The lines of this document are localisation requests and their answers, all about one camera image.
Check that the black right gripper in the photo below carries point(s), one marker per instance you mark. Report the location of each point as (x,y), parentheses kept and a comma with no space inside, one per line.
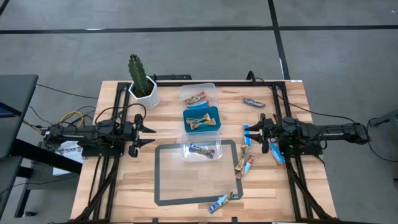
(273,129)

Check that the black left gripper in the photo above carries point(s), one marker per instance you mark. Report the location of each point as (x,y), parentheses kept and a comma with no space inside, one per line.
(136,119)

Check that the light blue red granola bar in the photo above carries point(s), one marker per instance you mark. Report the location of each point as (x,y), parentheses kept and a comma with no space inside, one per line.
(277,155)

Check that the blue white granola bar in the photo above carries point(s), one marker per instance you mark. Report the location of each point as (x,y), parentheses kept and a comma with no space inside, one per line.
(219,203)

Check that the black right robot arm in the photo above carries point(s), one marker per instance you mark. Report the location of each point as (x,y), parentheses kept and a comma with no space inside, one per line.
(335,130)

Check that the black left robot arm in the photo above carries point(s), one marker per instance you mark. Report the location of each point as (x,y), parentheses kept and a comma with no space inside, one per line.
(77,133)

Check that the white hexagonal plant pot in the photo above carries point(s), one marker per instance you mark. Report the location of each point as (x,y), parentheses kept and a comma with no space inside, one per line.
(149,101)

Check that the clear plastic bin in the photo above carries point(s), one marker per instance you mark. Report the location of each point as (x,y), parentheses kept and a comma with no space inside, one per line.
(217,155)
(213,90)

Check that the teal plastic bin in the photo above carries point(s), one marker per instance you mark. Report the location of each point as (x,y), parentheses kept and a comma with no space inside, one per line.
(214,113)

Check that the green cactus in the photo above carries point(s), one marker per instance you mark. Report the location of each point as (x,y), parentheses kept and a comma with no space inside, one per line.
(138,74)

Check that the translucent black-bordered baking mat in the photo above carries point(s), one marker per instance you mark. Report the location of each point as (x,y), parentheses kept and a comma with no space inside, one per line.
(192,180)

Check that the white paper sheet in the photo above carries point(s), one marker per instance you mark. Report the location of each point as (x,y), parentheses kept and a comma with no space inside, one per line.
(62,165)

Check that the black desk leg beam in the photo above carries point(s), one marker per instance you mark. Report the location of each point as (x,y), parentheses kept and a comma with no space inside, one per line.
(46,157)

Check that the grey stand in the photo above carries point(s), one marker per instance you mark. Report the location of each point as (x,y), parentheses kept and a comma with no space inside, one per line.
(385,118)

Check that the grey desk top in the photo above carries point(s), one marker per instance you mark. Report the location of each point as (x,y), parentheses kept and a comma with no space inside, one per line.
(17,109)
(7,180)

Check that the small black object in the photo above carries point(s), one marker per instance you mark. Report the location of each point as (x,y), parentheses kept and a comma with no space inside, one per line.
(30,213)

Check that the black aluminium table frame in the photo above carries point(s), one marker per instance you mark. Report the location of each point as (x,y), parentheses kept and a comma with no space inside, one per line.
(217,83)

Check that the black frame foot bracket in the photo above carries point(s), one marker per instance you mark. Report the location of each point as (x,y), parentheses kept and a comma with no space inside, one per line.
(155,220)
(172,77)
(234,220)

